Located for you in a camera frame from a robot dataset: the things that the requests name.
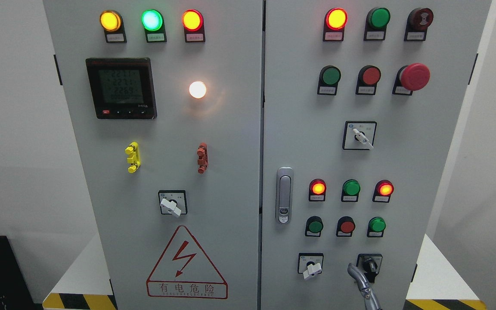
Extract green push button lower left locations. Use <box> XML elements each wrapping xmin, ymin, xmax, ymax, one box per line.
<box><xmin>305</xmin><ymin>216</ymin><xmax>324</xmax><ymax>237</ymax></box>

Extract green push button upper row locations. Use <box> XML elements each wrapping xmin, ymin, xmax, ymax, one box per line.
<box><xmin>319</xmin><ymin>65</ymin><xmax>342</xmax><ymax>87</ymax></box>

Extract red push button lower middle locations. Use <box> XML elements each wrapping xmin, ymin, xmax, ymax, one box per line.
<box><xmin>336</xmin><ymin>216</ymin><xmax>356</xmax><ymax>237</ymax></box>

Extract red push button upper row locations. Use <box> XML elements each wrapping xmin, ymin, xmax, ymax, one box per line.
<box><xmin>358</xmin><ymin>65</ymin><xmax>381</xmax><ymax>86</ymax></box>

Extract green push button lower right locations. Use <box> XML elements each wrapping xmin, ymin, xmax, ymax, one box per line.
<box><xmin>367</xmin><ymin>217</ymin><xmax>387</xmax><ymax>237</ymax></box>

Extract red emergency stop mushroom button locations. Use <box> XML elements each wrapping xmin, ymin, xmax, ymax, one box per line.
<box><xmin>398</xmin><ymin>63</ymin><xmax>431</xmax><ymax>91</ymax></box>

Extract grey electrical control cabinet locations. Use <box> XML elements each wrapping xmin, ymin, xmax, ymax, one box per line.
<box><xmin>43</xmin><ymin>0</ymin><xmax>492</xmax><ymax>310</ymax></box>

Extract red terminal connector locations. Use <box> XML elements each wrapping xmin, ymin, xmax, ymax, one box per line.
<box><xmin>196</xmin><ymin>143</ymin><xmax>208</xmax><ymax>174</ymax></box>

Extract red indicator lamp middle left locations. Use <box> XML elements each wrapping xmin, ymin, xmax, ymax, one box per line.
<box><xmin>309</xmin><ymin>179</ymin><xmax>326</xmax><ymax>196</ymax></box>

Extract red indicator lamp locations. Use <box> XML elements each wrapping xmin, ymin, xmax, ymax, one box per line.
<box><xmin>375</xmin><ymin>179</ymin><xmax>394</xmax><ymax>197</ymax></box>
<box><xmin>309</xmin><ymin>179</ymin><xmax>326</xmax><ymax>196</ymax></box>

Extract white glowing indicator lamp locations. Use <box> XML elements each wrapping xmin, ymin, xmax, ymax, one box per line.
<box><xmin>189</xmin><ymin>81</ymin><xmax>207</xmax><ymax>99</ymax></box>

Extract green indicator lamp middle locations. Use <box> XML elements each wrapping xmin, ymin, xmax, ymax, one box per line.
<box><xmin>342</xmin><ymin>179</ymin><xmax>361</xmax><ymax>196</ymax></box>

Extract green indicator lamp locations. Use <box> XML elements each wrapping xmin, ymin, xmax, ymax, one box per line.
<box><xmin>366</xmin><ymin>6</ymin><xmax>391</xmax><ymax>30</ymax></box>
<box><xmin>342</xmin><ymin>179</ymin><xmax>361</xmax><ymax>196</ymax></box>
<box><xmin>141</xmin><ymin>9</ymin><xmax>164</xmax><ymax>31</ymax></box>

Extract yellow terminal connector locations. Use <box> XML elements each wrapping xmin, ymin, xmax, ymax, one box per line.
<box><xmin>124</xmin><ymin>141</ymin><xmax>140</xmax><ymax>174</ymax></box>

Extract red electrical hazard sticker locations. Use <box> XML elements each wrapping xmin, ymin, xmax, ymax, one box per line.
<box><xmin>146</xmin><ymin>225</ymin><xmax>228</xmax><ymax>299</ymax></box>

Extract red indicator lamp middle right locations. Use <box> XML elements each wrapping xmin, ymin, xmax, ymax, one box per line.
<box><xmin>375</xmin><ymin>179</ymin><xmax>394</xmax><ymax>197</ymax></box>

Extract black digital power meter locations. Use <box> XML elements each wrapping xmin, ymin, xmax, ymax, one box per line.
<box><xmin>85</xmin><ymin>58</ymin><xmax>157</xmax><ymax>119</ymax></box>

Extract red indicator lamp left door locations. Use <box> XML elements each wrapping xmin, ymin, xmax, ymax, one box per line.
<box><xmin>182</xmin><ymin>9</ymin><xmax>204</xmax><ymax>32</ymax></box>

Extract red indicator lamp door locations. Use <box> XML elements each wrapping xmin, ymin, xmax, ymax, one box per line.
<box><xmin>325</xmin><ymin>8</ymin><xmax>348</xmax><ymax>31</ymax></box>
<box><xmin>182</xmin><ymin>9</ymin><xmax>204</xmax><ymax>32</ymax></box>

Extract red indicator lamp right door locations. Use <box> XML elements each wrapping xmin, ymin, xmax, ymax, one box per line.
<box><xmin>325</xmin><ymin>8</ymin><xmax>348</xmax><ymax>31</ymax></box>

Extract green indicator lamp top left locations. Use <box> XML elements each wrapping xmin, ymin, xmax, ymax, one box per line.
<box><xmin>141</xmin><ymin>9</ymin><xmax>164</xmax><ymax>31</ymax></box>

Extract green indicator lamp top right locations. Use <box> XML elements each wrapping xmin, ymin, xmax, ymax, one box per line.
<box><xmin>366</xmin><ymin>6</ymin><xmax>391</xmax><ymax>30</ymax></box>

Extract yellow indicator lamp top left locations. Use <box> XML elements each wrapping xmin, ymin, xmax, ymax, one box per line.
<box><xmin>99</xmin><ymin>10</ymin><xmax>122</xmax><ymax>32</ymax></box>

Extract white platform hazard striped edge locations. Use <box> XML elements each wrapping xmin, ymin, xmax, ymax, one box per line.
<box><xmin>42</xmin><ymin>234</ymin><xmax>487</xmax><ymax>310</ymax></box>

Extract silver door handle lock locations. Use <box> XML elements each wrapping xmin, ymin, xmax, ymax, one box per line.
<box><xmin>276</xmin><ymin>167</ymin><xmax>293</xmax><ymax>224</ymax></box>

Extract left door rotary switch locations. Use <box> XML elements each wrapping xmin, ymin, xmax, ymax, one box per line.
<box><xmin>158</xmin><ymin>190</ymin><xmax>188</xmax><ymax>218</ymax></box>

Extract upper right rotary switch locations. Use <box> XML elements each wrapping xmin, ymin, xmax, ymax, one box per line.
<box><xmin>342</xmin><ymin>121</ymin><xmax>377</xmax><ymax>150</ymax></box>

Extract lower left rotary switch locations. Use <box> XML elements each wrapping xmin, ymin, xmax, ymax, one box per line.
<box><xmin>298</xmin><ymin>252</ymin><xmax>324</xmax><ymax>281</ymax></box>

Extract black selector knob switch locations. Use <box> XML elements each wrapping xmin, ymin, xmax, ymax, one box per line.
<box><xmin>356</xmin><ymin>254</ymin><xmax>383</xmax><ymax>284</ymax></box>

